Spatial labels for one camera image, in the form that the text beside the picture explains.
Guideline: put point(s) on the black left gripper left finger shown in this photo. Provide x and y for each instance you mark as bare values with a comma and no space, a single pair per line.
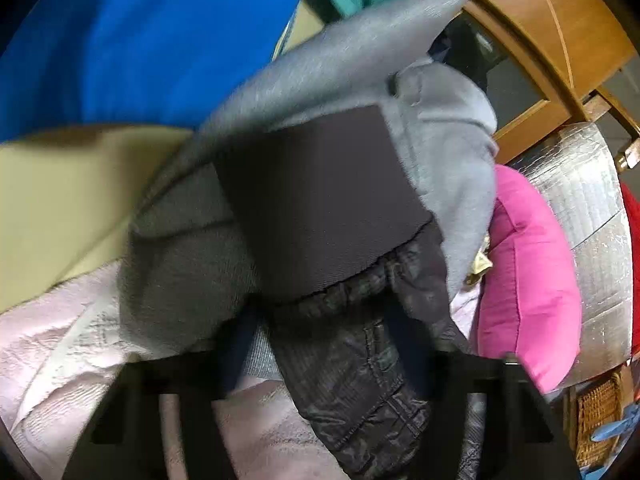
123,439

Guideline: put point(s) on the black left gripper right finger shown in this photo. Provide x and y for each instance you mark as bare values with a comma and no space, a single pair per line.
494,405

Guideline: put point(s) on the black quilted jacket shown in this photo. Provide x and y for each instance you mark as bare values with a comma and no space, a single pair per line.
353,294

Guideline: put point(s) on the wicker basket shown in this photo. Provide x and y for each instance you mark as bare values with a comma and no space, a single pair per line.
600,403

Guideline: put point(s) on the light blue cloth toy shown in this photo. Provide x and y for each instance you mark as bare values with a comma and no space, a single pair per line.
615,429

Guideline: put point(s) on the magenta pillow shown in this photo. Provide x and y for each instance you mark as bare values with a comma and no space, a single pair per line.
530,304

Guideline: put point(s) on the grey hoodie sweatshirt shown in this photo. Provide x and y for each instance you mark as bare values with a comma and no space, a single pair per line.
189,270

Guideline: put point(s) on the beige yellow cloth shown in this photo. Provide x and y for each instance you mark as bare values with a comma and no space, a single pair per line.
67,196

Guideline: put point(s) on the blue cloth garment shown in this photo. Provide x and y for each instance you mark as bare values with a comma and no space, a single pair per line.
164,62

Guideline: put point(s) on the wooden cabinet door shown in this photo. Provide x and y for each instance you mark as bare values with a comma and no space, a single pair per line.
567,49

